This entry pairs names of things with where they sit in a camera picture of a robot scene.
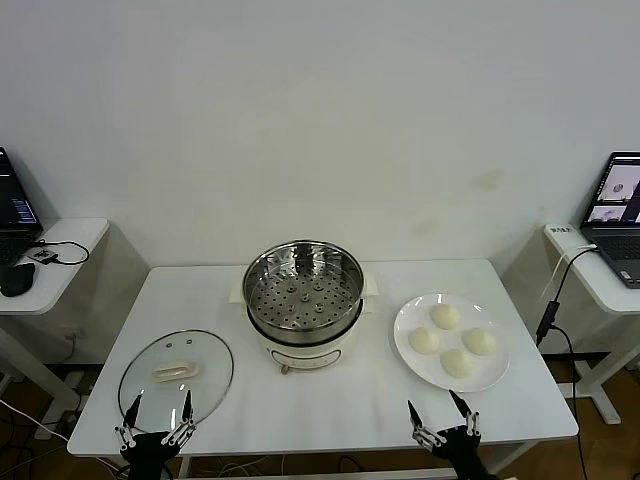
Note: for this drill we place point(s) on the white round plate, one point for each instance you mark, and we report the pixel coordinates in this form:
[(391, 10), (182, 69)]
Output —
[(415, 371)]

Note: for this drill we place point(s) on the grey laptop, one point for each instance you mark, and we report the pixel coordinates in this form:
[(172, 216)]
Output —
[(615, 245)]

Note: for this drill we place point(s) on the white side table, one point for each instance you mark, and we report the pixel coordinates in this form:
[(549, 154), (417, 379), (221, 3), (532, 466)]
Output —
[(75, 240), (600, 295)]

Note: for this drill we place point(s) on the small black usb hub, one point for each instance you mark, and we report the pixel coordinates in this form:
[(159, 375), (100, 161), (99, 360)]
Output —
[(44, 255)]

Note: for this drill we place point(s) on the black laptop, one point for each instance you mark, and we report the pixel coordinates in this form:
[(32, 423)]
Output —
[(15, 240)]

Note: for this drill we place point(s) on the perforated steel steamer basket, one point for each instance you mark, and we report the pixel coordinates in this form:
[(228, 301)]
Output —
[(300, 300)]

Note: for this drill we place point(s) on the white wall socket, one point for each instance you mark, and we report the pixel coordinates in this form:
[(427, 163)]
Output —
[(71, 333)]

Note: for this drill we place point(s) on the cream electric cooker pot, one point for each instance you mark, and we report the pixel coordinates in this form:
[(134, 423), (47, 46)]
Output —
[(305, 357)]

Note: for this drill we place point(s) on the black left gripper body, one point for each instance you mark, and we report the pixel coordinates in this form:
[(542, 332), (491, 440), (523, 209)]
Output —
[(152, 450)]

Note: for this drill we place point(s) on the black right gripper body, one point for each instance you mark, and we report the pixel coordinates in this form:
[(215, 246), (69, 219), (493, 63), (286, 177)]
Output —
[(460, 450)]

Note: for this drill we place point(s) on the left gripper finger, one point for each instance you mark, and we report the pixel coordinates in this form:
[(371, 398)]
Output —
[(133, 420), (187, 410)]

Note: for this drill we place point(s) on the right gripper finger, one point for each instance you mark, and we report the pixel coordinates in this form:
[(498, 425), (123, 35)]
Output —
[(419, 427), (464, 410)]

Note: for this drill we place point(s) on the black computer mouse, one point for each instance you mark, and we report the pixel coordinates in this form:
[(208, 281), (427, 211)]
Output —
[(17, 280)]

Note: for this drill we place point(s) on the white steamed baozi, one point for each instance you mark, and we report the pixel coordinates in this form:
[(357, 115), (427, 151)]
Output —
[(424, 340), (445, 316), (479, 341), (456, 362)]

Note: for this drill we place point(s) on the white table frame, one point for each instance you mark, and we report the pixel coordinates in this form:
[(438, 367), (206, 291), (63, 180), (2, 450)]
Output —
[(184, 467)]

